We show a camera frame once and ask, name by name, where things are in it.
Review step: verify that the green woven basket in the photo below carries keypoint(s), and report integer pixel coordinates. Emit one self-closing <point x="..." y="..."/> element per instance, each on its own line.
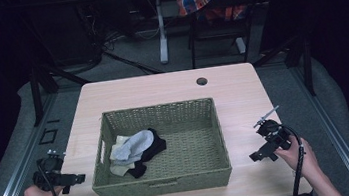
<point x="193" y="156"/>

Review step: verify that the black metal stand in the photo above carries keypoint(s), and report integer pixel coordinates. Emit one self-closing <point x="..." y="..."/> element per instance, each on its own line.
<point x="307" y="65"/>
<point x="36" y="95"/>

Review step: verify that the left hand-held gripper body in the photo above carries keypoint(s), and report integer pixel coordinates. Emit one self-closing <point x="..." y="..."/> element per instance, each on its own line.
<point x="51" y="173"/>

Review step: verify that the cream sock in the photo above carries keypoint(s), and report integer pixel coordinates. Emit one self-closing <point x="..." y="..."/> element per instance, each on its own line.
<point x="119" y="168"/>

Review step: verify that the person's right hand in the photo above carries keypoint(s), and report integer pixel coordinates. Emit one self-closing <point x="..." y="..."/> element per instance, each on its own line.
<point x="299" y="160"/>

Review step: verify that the black sock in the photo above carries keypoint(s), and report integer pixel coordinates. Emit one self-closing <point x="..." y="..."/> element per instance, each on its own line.
<point x="155" y="147"/>

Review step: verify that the white desk leg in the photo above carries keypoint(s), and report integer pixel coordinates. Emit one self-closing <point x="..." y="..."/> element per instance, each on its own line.
<point x="241" y="45"/>
<point x="162" y="35"/>

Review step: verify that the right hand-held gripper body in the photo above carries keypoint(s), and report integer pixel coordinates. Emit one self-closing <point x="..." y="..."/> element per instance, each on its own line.
<point x="274" y="136"/>

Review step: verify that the grey sock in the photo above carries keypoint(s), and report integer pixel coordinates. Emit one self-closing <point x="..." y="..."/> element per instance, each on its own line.
<point x="133" y="146"/>

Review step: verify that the black chair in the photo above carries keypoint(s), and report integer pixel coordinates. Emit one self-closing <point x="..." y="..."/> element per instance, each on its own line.
<point x="221" y="28"/>

